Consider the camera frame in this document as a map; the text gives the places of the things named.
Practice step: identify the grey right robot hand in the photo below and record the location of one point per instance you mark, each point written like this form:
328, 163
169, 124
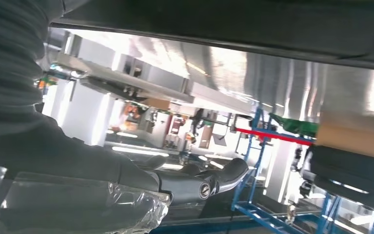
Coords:
61, 168

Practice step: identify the cardboard box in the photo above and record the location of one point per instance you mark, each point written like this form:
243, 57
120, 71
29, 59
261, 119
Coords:
354, 135

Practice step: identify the red horizontal bar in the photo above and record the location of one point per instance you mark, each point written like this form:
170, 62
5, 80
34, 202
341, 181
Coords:
277, 136

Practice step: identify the green plastic crate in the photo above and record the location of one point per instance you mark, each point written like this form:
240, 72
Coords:
296, 126

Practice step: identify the white desk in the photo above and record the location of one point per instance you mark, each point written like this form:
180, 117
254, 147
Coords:
135, 84

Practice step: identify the black item in box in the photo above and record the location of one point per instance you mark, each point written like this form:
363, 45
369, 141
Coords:
351, 171

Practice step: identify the blue wheeled cart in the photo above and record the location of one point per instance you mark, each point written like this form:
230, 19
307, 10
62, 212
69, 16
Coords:
258, 213

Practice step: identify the stainless steel workbench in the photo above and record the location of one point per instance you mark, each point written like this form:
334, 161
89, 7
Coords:
271, 84

